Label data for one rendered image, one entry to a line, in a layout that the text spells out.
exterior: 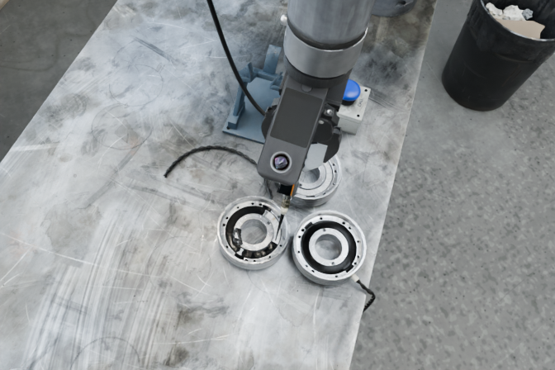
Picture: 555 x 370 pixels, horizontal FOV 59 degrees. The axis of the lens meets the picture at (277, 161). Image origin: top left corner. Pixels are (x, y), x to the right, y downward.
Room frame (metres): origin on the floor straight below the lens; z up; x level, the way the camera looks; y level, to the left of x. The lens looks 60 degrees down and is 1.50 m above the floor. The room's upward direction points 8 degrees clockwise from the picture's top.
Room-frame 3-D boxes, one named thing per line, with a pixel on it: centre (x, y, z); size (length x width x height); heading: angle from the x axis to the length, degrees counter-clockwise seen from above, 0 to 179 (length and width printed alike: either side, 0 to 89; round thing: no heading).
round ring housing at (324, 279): (0.25, -0.09, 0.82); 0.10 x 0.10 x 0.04
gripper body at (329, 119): (0.35, -0.03, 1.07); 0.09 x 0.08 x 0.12; 170
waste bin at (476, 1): (1.34, -0.74, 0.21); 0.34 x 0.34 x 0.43
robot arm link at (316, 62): (0.34, -0.02, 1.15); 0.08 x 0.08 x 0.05
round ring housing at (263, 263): (0.26, 0.02, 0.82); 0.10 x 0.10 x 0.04
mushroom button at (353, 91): (0.51, -0.10, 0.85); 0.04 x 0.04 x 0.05
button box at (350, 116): (0.52, -0.10, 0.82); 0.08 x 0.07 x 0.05; 169
